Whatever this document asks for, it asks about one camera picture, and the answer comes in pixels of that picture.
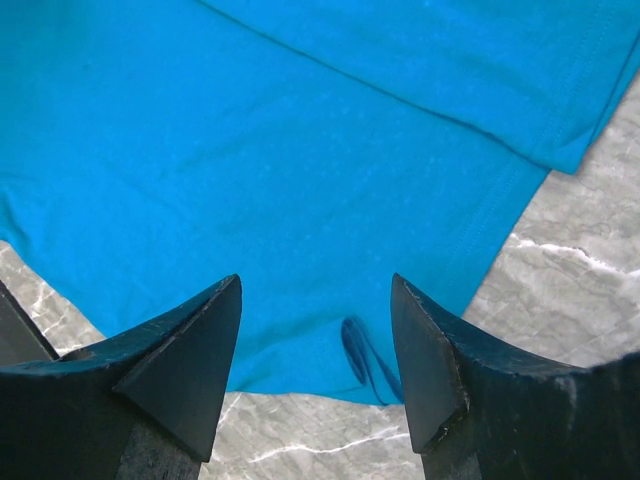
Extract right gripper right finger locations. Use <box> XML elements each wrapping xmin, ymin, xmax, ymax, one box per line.
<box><xmin>391</xmin><ymin>276</ymin><xmax>639</xmax><ymax>479</ymax></box>

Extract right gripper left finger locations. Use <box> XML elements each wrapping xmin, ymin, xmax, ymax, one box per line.
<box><xmin>1</xmin><ymin>275</ymin><xmax>242</xmax><ymax>479</ymax></box>

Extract blue t-shirt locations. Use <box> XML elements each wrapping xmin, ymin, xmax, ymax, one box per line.
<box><xmin>1</xmin><ymin>1</ymin><xmax>639</xmax><ymax>405</ymax></box>

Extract black base beam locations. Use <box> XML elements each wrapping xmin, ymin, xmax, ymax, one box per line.
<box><xmin>0</xmin><ymin>283</ymin><xmax>59</xmax><ymax>366</ymax></box>

